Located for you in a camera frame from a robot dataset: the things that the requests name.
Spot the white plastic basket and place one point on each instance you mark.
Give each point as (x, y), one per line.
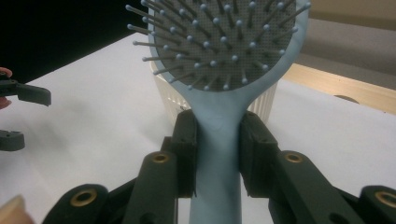
(169, 93)

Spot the light blue hairbrush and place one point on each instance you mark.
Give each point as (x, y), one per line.
(218, 140)

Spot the black curtain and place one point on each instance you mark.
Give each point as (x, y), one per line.
(62, 28)

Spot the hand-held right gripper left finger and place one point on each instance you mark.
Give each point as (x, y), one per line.
(155, 186)

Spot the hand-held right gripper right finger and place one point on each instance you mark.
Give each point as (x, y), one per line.
(295, 186)

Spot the beige wooden desk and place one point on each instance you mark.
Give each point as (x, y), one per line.
(355, 12)

